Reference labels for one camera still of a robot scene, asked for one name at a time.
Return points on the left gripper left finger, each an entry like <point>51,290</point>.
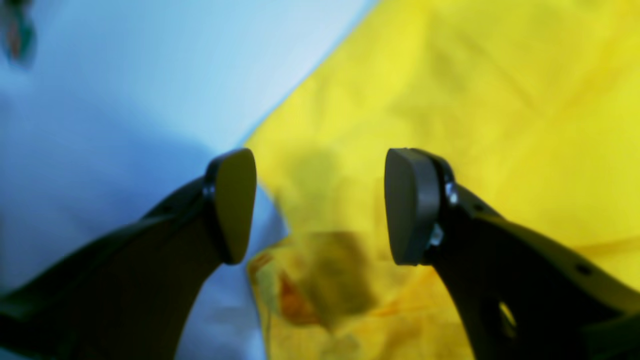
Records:
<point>128,294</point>

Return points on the orange t-shirt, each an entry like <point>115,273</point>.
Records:
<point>534,104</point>

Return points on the green tape roll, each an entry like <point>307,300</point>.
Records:
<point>18,32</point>

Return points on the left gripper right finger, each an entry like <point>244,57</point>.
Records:
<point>519,294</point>

